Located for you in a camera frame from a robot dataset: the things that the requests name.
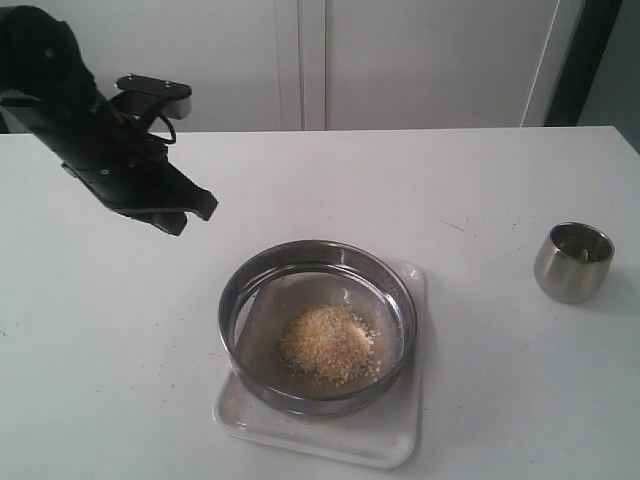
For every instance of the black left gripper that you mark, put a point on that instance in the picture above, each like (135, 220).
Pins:
(121, 165)

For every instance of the round steel mesh sieve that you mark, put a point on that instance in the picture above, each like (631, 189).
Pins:
(275, 286)

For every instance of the yellow and white grain mix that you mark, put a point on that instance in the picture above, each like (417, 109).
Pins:
(330, 344)

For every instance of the small steel cup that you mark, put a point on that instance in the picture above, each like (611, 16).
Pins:
(573, 262)

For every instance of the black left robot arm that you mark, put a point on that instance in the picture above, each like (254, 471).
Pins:
(41, 60)

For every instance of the white cabinet with doors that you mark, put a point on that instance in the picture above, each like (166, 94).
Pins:
(335, 65)

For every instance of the white square plastic tray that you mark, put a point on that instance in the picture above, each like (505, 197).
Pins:
(382, 435)

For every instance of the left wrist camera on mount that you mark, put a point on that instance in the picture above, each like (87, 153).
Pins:
(148, 99)

